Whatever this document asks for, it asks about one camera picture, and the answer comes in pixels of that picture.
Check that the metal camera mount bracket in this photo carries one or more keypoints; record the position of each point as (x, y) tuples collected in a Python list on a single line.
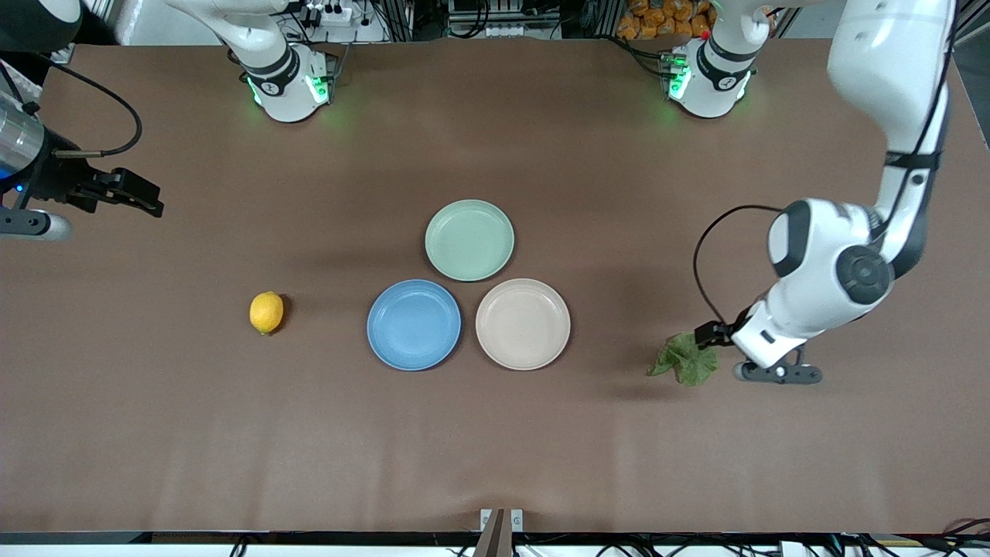
[(501, 532)]

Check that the yellow lemon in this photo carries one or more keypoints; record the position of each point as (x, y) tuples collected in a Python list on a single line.
[(266, 312)]

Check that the white power strip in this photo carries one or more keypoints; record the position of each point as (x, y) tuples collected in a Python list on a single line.
[(329, 14)]

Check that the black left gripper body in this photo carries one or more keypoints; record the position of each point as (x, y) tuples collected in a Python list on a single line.
[(716, 333)]

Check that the brown table cover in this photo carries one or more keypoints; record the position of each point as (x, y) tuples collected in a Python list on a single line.
[(495, 449)]

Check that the bag of orange fruits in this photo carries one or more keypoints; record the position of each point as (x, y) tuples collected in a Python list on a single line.
[(661, 19)]

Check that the beige plate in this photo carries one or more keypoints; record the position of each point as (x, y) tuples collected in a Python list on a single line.
[(523, 324)]

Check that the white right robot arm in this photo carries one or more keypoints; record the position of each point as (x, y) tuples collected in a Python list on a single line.
[(282, 85)]

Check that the green plate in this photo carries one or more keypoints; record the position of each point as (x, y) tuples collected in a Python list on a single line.
[(469, 240)]

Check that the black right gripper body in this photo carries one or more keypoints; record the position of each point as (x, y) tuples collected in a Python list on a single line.
[(56, 176)]

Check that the blue plate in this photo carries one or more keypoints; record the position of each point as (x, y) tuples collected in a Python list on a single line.
[(414, 325)]

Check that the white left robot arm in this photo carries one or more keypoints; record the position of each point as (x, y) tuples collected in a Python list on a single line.
[(835, 263)]

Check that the green lettuce leaf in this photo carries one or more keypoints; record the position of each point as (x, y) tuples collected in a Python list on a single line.
[(687, 360)]

